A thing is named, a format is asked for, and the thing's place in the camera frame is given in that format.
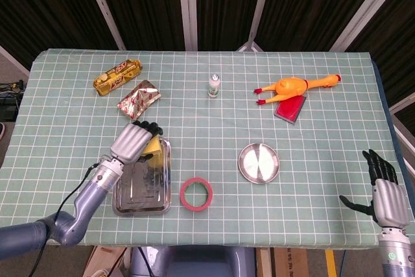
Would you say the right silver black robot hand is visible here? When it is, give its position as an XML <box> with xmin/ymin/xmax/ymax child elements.
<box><xmin>339</xmin><ymin>149</ymin><xmax>410</xmax><ymax>228</ymax></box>

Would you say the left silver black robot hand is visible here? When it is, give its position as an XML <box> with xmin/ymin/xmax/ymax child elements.
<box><xmin>110</xmin><ymin>120</ymin><xmax>163</xmax><ymax>165</ymax></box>

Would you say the yellow sponge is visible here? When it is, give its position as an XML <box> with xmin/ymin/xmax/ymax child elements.
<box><xmin>142</xmin><ymin>136</ymin><xmax>162</xmax><ymax>164</ymax></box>

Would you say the pink tape roll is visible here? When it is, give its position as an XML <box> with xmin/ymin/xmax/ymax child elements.
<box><xmin>180</xmin><ymin>176</ymin><xmax>215</xmax><ymax>212</ymax></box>

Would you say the silver red snack package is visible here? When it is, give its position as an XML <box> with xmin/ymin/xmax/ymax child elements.
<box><xmin>117</xmin><ymin>79</ymin><xmax>162</xmax><ymax>119</ymax></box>

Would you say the rectangular steel tray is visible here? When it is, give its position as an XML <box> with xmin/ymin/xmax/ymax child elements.
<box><xmin>112</xmin><ymin>137</ymin><xmax>172</xmax><ymax>216</ymax></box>

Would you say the gold biscuit package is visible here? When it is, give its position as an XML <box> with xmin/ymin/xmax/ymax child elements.
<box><xmin>93</xmin><ymin>58</ymin><xmax>143</xmax><ymax>97</ymax></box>

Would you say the green checked tablecloth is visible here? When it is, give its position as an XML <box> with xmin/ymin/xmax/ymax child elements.
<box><xmin>0</xmin><ymin>49</ymin><xmax>415</xmax><ymax>252</ymax></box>

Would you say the small white bottle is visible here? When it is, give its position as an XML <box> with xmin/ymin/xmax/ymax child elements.
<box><xmin>207</xmin><ymin>73</ymin><xmax>221</xmax><ymax>99</ymax></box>

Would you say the round steel plate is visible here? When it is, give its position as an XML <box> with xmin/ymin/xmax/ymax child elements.
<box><xmin>238</xmin><ymin>142</ymin><xmax>280</xmax><ymax>184</ymax></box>

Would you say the blue-grey robot torso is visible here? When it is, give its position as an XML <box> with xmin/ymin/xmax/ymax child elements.
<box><xmin>129</xmin><ymin>246</ymin><xmax>257</xmax><ymax>277</ymax></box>

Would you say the orange rubber chicken toy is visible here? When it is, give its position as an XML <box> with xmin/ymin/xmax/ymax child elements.
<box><xmin>254</xmin><ymin>74</ymin><xmax>342</xmax><ymax>106</ymax></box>

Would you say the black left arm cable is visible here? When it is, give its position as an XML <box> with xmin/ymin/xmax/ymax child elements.
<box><xmin>30</xmin><ymin>162</ymin><xmax>101</xmax><ymax>277</ymax></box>

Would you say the black cable under table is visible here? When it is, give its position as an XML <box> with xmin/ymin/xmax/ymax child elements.
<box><xmin>137</xmin><ymin>247</ymin><xmax>154</xmax><ymax>277</ymax></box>

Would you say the black equipment with cables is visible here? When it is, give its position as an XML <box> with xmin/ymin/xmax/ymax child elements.
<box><xmin>0</xmin><ymin>78</ymin><xmax>27</xmax><ymax>122</ymax></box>

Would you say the white frame post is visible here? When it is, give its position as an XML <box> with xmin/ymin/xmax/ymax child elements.
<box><xmin>80</xmin><ymin>0</ymin><xmax>126</xmax><ymax>51</ymax></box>
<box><xmin>329</xmin><ymin>0</ymin><xmax>403</xmax><ymax>53</ymax></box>
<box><xmin>177</xmin><ymin>0</ymin><xmax>198</xmax><ymax>51</ymax></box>
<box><xmin>238</xmin><ymin>0</ymin><xmax>276</xmax><ymax>53</ymax></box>

